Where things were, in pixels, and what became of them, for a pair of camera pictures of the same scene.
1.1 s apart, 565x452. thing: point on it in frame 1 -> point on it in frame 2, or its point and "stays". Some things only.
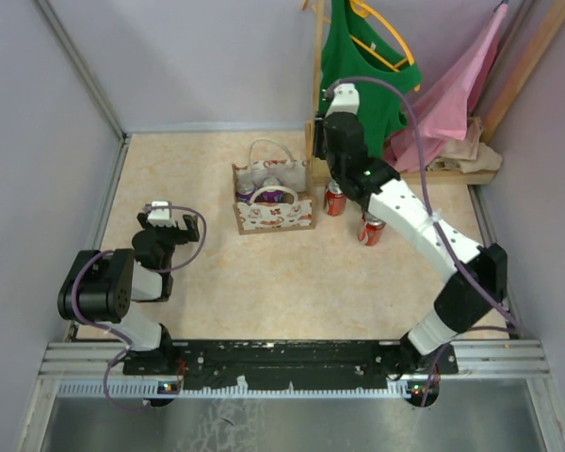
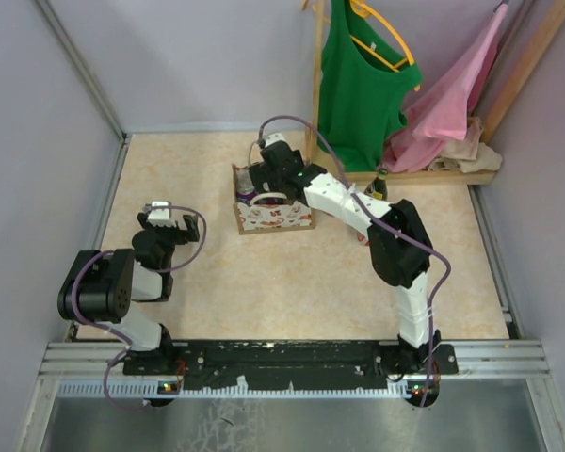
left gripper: x=184 y=235 stays
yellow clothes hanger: x=365 y=8 stays
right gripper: x=318 y=134 -> x=260 y=174
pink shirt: x=445 y=100 stays
